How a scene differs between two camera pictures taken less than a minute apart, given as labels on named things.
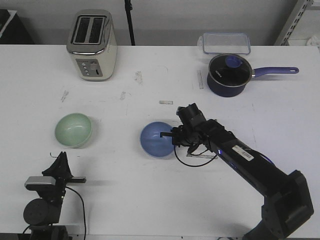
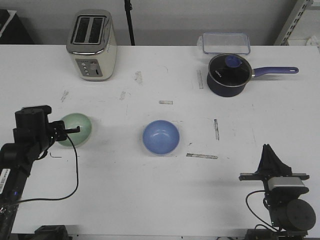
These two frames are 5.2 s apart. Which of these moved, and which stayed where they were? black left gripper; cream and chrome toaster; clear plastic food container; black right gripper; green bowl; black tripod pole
Moved: black right gripper; black left gripper
Stayed: green bowl; clear plastic food container; cream and chrome toaster; black tripod pole
